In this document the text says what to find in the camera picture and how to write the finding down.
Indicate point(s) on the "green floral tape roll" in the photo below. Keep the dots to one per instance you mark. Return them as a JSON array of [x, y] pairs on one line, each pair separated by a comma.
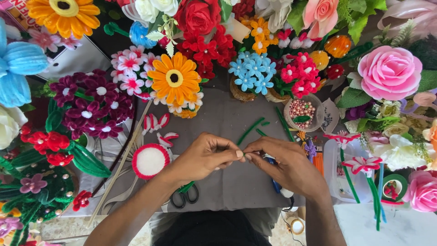
[[403, 184]]

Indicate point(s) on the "red pink flower bouquet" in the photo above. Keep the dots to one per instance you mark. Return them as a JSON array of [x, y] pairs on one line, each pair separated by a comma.
[[300, 75]]

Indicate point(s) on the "yellow orange tulip bud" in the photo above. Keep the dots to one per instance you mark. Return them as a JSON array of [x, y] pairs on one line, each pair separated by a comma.
[[320, 59]]

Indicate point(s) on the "cream white rose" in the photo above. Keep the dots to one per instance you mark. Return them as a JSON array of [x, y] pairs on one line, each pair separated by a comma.
[[10, 126]]

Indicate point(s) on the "large pink rose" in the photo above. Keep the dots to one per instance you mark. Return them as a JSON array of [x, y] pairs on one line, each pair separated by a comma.
[[389, 73]]

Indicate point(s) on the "salmon pink rose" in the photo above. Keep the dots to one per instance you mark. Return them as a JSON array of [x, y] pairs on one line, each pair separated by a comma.
[[320, 15]]

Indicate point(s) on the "dark green pipe cleaner piece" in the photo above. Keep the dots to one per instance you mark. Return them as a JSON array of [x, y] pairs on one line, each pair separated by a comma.
[[285, 123]]

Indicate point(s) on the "red fuzzy flower bunch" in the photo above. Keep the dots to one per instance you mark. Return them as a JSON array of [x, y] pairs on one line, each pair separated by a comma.
[[208, 51]]

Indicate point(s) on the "red rose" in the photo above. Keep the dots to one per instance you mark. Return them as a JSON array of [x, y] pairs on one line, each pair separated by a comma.
[[196, 15]]

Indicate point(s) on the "red rimmed white fuzzy disc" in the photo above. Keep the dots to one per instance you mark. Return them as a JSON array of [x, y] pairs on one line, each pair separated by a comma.
[[150, 161]]

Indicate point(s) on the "white printed carton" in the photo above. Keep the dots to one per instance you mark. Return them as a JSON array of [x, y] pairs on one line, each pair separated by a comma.
[[78, 59]]

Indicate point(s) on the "white roses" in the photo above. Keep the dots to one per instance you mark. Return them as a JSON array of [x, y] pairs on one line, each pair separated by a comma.
[[153, 8]]

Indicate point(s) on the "red white petal pair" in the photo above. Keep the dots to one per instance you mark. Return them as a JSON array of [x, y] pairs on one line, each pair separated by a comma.
[[167, 139]]

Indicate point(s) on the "red flowers with green leaves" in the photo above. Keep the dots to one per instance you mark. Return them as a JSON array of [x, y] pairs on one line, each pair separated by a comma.
[[47, 141]]

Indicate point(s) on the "grey cloth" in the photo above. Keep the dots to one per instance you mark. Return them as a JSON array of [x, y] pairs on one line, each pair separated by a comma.
[[218, 112]]

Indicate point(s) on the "green beaded pipe cleaner bouquet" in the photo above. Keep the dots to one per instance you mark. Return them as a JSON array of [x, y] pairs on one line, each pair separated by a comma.
[[41, 191]]

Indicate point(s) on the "red tulip bud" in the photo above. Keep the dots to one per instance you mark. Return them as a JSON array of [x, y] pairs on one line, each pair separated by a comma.
[[335, 71]]

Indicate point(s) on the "small green leaf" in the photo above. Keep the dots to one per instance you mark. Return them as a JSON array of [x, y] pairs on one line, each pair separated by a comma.
[[301, 119]]

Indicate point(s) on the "pink white flower bouquet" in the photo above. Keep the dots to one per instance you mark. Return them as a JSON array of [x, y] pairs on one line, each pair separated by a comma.
[[131, 73]]

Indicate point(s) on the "long green pipe cleaner stem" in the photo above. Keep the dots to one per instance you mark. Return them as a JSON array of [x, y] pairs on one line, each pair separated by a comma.
[[187, 187]]

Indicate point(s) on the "orange yellow small flower bunch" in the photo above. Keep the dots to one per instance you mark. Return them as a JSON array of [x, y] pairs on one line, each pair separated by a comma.
[[259, 34]]

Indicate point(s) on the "person's right hand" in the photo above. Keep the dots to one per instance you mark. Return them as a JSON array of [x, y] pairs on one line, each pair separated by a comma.
[[293, 167]]

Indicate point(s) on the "red white lily green stem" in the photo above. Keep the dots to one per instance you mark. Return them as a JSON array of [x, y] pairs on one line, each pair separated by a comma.
[[341, 137], [362, 164]]

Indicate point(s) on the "small clear bead bag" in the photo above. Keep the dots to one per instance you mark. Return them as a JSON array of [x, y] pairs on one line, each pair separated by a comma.
[[329, 118]]

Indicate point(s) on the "clear plastic container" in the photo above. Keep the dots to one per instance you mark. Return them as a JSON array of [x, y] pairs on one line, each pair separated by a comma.
[[333, 177]]

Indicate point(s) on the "purple flower bouquet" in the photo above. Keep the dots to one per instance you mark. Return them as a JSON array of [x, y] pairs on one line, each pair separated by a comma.
[[92, 102]]

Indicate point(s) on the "clear bowl of pink beads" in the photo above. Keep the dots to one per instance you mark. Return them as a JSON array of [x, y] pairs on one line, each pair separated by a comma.
[[302, 109]]

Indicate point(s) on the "large light blue fuzzy flower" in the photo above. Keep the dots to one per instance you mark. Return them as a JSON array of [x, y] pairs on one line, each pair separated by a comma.
[[17, 65]]

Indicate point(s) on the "thin wooden stick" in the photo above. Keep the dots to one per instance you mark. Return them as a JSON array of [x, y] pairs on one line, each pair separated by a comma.
[[119, 167]]

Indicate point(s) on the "person's left hand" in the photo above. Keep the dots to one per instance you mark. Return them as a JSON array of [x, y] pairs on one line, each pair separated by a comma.
[[194, 157]]

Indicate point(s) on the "orange pipe cleaner bundle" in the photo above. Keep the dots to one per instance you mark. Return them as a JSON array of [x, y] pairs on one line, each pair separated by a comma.
[[318, 164]]

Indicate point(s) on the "blue tulip bud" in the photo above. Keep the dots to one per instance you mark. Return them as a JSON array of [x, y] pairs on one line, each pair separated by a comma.
[[140, 34]]

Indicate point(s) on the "pink rose with green tape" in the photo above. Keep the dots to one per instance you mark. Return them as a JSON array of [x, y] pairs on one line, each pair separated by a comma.
[[423, 191]]

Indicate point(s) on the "blue flower bouquet in basket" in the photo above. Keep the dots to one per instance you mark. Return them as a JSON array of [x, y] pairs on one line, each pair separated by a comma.
[[251, 73]]

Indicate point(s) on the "small red fuzzy flower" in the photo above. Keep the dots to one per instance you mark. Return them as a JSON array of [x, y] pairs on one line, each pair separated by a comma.
[[82, 200]]

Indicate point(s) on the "white ribbon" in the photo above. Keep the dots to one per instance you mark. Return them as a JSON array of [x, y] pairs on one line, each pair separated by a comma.
[[112, 150]]

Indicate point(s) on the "red white petal cluster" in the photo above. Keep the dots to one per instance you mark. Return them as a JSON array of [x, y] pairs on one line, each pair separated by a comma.
[[155, 122]]

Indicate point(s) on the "short green pipe cleaner piece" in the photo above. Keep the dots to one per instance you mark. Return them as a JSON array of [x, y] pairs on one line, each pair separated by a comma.
[[261, 132]]

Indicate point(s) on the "person's black clothing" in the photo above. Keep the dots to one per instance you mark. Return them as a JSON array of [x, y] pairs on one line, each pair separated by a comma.
[[211, 229]]

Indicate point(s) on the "black scissors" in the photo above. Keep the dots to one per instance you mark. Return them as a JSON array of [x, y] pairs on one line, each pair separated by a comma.
[[184, 199]]

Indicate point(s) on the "orange sunflower with black centre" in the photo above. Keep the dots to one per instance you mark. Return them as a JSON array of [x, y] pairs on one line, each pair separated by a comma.
[[174, 78]]

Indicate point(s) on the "small purple fuzzy flower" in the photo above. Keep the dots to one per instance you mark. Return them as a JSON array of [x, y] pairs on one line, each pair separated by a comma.
[[310, 149]]

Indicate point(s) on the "white flower cluster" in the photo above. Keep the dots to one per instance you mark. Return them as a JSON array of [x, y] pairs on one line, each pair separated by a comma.
[[397, 152]]

